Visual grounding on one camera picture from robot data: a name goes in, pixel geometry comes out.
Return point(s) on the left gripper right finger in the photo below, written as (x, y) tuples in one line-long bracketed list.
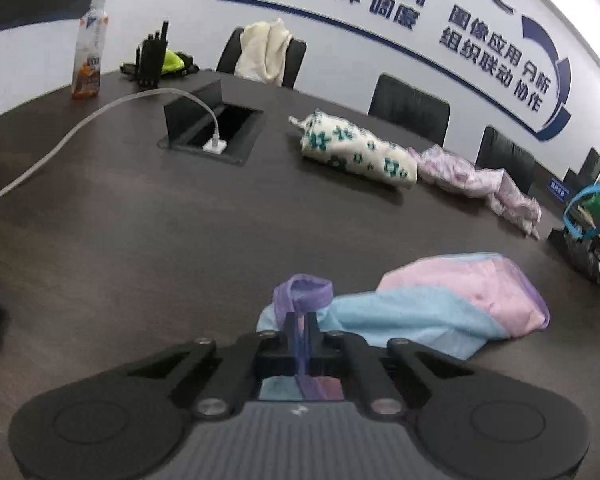
[(469, 422)]

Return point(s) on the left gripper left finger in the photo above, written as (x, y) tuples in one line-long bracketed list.
[(127, 422)]

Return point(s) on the pink blue hooded garment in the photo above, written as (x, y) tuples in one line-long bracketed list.
[(454, 304)]

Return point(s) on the pink patterned crumpled garment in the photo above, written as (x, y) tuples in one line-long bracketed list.
[(495, 187)]

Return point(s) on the black office chair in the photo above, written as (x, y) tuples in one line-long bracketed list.
[(412, 109), (498, 152), (587, 175)]

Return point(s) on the white charger plug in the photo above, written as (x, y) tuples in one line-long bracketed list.
[(215, 145)]

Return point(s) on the white green floral garment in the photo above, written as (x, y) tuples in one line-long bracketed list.
[(341, 144)]

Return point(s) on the plastic drink bottle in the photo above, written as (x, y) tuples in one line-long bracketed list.
[(90, 43)]

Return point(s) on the neon yellow item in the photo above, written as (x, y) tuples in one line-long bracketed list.
[(172, 64)]

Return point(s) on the black walkie-talkie holder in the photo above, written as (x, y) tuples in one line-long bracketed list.
[(150, 63)]

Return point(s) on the office chair with cream cloth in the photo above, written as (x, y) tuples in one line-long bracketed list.
[(294, 58)]

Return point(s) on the cream cloth on chair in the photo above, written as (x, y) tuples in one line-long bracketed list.
[(264, 47)]

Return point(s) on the colourful bag with blue strap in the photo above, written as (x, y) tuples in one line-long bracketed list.
[(578, 241)]

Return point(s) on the table cable box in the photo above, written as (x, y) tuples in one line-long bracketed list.
[(190, 124)]

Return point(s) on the blue wall sign lettering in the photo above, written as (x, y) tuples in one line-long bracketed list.
[(487, 46)]

